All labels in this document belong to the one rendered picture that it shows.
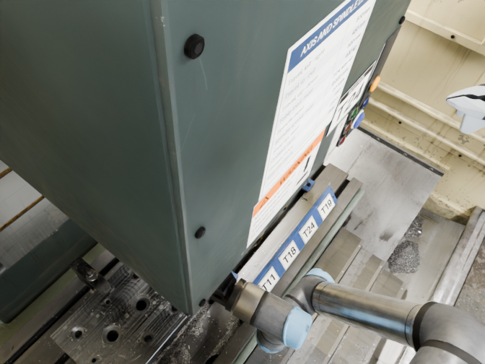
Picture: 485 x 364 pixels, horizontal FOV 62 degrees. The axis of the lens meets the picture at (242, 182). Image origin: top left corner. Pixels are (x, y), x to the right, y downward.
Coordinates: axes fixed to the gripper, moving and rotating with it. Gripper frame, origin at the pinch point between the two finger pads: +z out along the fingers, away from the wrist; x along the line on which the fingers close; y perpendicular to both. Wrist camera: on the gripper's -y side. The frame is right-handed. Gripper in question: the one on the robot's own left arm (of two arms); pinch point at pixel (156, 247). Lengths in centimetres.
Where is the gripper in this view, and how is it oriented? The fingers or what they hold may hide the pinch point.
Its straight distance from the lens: 88.6
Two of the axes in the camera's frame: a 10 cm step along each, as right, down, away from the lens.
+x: 4.7, -7.1, 5.3
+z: -8.8, -4.3, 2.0
